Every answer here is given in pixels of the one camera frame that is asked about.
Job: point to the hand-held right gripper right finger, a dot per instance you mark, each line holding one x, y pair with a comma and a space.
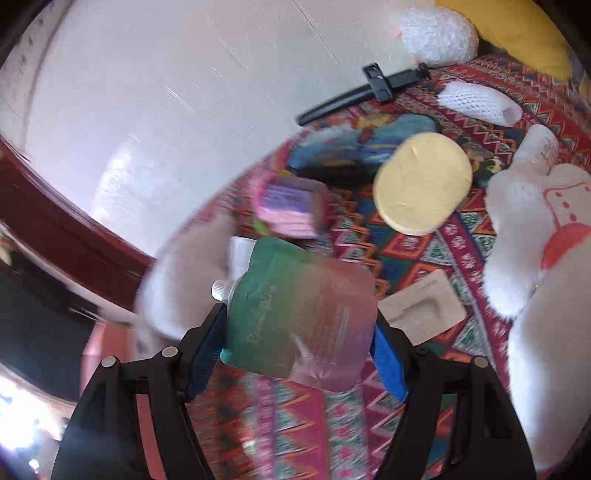
390, 369

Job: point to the bubble wrap ball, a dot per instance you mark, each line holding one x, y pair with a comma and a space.
438, 34

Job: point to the dark red wooden door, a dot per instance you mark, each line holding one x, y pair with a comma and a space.
55, 221

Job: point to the white plush toy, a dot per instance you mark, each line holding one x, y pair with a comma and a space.
545, 323

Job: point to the moulded cardboard tray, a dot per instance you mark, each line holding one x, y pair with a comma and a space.
425, 309

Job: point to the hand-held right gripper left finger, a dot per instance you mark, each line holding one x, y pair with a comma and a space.
203, 364

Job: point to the yellow round sponge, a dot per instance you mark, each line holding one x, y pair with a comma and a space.
422, 184

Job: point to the green pink spout pouch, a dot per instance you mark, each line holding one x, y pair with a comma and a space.
300, 318

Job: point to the blue printed cloth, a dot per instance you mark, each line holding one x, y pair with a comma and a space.
369, 143

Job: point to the white foam net sleeve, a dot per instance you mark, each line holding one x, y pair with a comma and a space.
475, 101

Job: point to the colourful patterned blanket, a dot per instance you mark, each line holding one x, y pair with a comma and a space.
323, 429

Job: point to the white plush pillow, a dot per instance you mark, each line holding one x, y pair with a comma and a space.
184, 277

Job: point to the pink purple striped item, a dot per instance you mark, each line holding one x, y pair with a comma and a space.
291, 207

